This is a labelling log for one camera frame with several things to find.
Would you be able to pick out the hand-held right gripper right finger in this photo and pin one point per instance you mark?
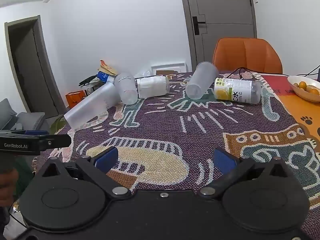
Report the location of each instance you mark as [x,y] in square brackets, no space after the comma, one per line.
[223,161]

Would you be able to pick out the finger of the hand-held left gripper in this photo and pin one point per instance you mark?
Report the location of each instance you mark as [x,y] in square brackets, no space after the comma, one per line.
[36,132]
[56,141]

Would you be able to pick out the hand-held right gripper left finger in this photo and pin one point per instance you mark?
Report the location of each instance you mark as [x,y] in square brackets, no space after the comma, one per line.
[107,158]

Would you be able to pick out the tall frosted plastic cup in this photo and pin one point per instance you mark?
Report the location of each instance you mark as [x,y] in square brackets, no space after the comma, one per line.
[92,105]

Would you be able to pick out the short frosted plastic cup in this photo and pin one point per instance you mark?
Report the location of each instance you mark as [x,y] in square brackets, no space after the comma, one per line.
[127,88]

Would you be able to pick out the wide frosted plastic cup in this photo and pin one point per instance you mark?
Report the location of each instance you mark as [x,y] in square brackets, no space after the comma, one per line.
[200,82]

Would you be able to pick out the person's left hand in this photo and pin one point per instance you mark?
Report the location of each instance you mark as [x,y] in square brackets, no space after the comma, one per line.
[8,187]

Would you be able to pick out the grey sofa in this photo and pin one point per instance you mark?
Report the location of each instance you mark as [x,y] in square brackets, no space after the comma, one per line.
[22,120]

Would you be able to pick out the orange box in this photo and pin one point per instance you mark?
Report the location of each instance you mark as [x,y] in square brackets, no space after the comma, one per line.
[75,99]

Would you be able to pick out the printed woven blanket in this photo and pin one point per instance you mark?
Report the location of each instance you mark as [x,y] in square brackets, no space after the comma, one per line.
[175,120]

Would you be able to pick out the dark brown door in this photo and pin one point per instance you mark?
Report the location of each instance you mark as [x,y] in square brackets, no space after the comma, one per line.
[30,67]

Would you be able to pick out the black clutter item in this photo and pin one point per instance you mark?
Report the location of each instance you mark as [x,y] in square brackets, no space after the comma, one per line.
[87,81]

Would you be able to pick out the clear bottle with yellow label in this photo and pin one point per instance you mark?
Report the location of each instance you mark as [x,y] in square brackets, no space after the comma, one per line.
[237,90]

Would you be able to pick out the blue packet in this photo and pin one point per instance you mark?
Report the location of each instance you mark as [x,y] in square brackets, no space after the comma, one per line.
[102,76]

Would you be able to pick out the white labelled plastic bottle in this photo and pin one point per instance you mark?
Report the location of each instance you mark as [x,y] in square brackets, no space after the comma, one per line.
[152,87]

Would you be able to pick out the brown paper bag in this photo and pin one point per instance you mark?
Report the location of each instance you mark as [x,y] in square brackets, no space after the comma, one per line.
[106,68]

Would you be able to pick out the orange paw print table mat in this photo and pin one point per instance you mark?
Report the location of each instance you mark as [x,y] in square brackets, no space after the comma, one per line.
[300,110]

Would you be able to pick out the white bowl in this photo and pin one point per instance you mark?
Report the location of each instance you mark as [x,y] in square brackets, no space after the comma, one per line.
[300,93]

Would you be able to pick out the orange chair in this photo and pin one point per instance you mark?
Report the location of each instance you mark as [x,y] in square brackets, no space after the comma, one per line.
[247,55]

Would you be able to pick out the orange fruit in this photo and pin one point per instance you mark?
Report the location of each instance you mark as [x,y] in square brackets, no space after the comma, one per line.
[302,85]
[315,91]

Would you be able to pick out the grey door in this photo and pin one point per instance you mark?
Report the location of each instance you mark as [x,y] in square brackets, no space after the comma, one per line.
[225,17]

